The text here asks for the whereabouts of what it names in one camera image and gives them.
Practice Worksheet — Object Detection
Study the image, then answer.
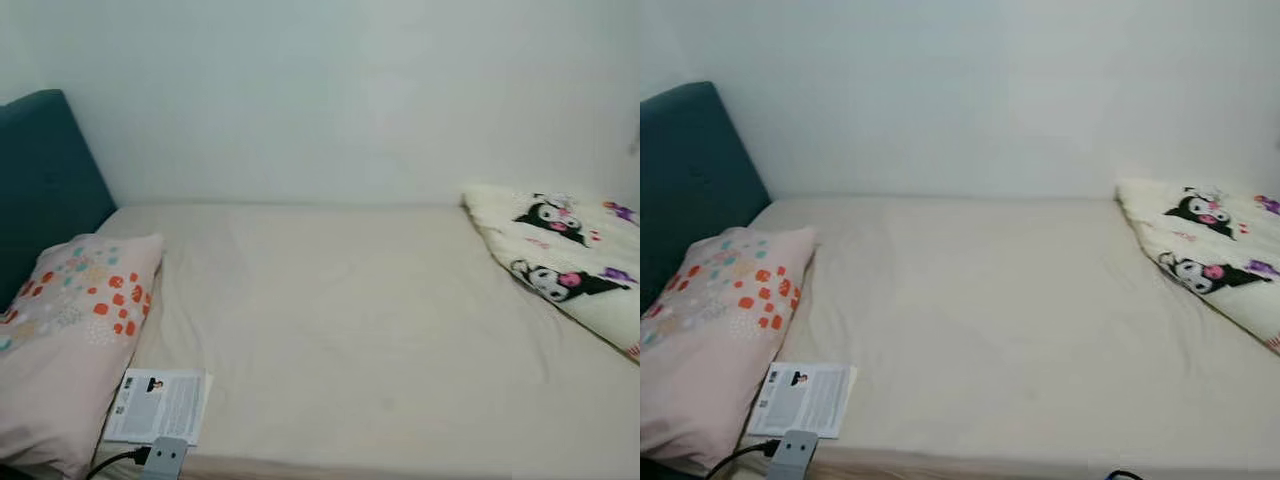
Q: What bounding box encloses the teal upholstered bed headboard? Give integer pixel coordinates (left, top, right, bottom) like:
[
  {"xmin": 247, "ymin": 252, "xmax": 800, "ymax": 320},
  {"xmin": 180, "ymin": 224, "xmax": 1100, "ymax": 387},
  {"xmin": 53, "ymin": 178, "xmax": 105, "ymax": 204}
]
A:
[
  {"xmin": 640, "ymin": 81, "xmax": 774, "ymax": 317},
  {"xmin": 0, "ymin": 89, "xmax": 119, "ymax": 312}
]

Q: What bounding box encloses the pink pillow with coloured dots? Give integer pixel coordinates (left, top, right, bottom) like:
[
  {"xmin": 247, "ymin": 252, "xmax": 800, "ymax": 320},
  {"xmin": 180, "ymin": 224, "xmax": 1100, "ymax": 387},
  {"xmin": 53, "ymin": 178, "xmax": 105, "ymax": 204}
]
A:
[
  {"xmin": 0, "ymin": 233, "xmax": 166, "ymax": 480},
  {"xmin": 640, "ymin": 226, "xmax": 820, "ymax": 474}
]

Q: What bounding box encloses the white printed booklet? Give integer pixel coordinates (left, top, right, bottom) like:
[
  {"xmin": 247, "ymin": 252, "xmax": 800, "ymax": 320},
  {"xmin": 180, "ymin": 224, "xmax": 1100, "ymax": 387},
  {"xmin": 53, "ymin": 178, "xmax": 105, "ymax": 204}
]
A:
[
  {"xmin": 745, "ymin": 362, "xmax": 860, "ymax": 442},
  {"xmin": 101, "ymin": 368, "xmax": 214, "ymax": 448}
]

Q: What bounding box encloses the cream cartoon print blanket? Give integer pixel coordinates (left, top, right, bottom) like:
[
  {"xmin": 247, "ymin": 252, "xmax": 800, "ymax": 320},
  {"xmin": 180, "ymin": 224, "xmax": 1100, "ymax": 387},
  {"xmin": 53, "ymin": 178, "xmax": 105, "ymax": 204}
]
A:
[
  {"xmin": 1114, "ymin": 177, "xmax": 1280, "ymax": 357},
  {"xmin": 461, "ymin": 183, "xmax": 641, "ymax": 364}
]

